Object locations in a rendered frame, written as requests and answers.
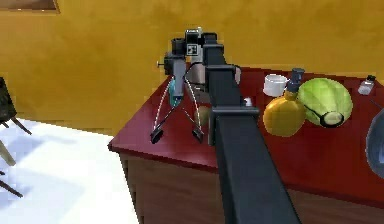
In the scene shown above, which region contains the white cup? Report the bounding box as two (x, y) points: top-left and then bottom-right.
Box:
(262, 73), (290, 98)

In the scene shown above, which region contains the dark chair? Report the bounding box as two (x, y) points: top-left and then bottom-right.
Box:
(0, 76), (33, 199)

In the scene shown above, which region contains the grey round pan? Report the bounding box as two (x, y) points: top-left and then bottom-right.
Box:
(365, 105), (384, 180)

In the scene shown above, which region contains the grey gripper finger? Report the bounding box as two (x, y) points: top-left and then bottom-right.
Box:
(179, 79), (205, 144)
(149, 76), (178, 145)

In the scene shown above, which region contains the teal small bottle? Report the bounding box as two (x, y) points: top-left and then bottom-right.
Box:
(167, 77), (184, 108)

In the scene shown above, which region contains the red topped wooden table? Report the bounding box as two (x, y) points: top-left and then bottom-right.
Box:
(107, 66), (384, 224)

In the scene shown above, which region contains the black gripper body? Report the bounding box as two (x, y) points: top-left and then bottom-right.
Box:
(157, 37), (187, 101)

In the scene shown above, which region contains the silver metal pot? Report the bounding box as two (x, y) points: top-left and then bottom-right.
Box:
(184, 61), (243, 86)

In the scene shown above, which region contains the green cabbage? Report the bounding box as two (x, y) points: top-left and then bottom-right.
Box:
(297, 77), (354, 129)

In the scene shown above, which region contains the brown framed wall picture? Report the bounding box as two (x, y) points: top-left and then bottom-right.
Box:
(0, 0), (61, 15)

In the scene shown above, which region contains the clear salt shaker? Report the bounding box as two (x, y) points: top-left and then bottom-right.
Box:
(357, 74), (377, 96)

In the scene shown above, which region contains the yellow spray bottle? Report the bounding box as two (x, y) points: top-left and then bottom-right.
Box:
(262, 67), (308, 138)

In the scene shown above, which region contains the olive brown potato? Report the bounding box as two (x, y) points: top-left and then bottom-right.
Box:
(194, 105), (212, 127)

